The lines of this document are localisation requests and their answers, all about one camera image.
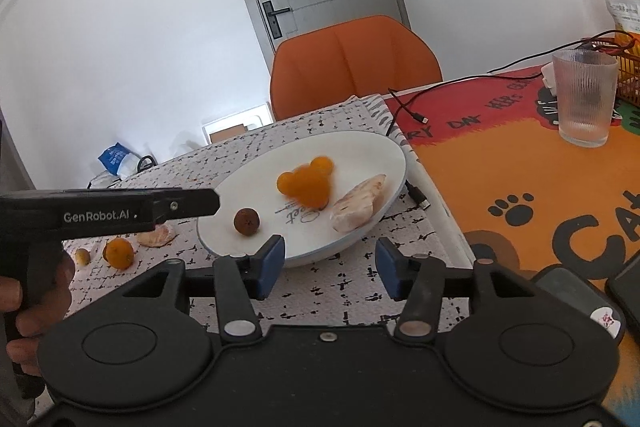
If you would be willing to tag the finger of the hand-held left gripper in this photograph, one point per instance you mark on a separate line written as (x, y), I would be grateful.
(190, 203)

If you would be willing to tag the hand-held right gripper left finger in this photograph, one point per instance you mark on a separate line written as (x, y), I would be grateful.
(272, 267)

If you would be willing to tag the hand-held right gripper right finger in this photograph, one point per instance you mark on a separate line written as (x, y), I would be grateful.
(387, 267)

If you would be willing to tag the brown round fruit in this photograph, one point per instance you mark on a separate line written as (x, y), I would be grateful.
(247, 222)

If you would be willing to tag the white plate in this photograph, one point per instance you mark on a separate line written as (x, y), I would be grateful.
(250, 187)

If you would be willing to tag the long peeled pomelo segment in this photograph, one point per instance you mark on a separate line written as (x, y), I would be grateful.
(356, 207)

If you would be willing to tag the small mandarin orange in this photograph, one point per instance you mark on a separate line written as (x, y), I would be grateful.
(286, 183)
(321, 164)

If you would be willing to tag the large orange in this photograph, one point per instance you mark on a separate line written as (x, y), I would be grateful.
(118, 253)
(307, 189)

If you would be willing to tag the person's left hand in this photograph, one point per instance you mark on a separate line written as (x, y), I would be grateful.
(47, 302)

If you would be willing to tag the small yellow fruit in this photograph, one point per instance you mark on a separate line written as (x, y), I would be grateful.
(83, 256)

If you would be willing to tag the fan-shaped peeled pomelo piece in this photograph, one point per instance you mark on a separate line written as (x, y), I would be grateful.
(157, 237)

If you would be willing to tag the blue plastic bag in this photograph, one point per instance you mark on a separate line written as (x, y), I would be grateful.
(115, 157)

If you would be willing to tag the black USB plug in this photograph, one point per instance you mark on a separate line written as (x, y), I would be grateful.
(420, 198)

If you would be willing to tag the dark grey door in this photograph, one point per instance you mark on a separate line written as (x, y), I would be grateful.
(15, 157)

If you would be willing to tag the white framed board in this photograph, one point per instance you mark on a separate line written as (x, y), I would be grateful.
(250, 114)

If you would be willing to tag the orange printed table mat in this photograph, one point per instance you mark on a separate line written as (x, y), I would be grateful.
(500, 157)

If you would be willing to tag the black case with white sticker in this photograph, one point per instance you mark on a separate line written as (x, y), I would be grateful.
(565, 292)

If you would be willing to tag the orange chair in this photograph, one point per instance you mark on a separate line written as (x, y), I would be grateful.
(350, 57)

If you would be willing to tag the black phone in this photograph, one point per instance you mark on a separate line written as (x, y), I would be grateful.
(627, 287)

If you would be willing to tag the white charger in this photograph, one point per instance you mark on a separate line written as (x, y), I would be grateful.
(549, 79)

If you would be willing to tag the ribbed clear glass cup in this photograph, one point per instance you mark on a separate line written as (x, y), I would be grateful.
(585, 107)

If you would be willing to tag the orange basket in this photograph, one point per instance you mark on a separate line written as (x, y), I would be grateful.
(631, 77)

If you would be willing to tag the white snack bag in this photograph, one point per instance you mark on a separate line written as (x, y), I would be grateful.
(625, 14)

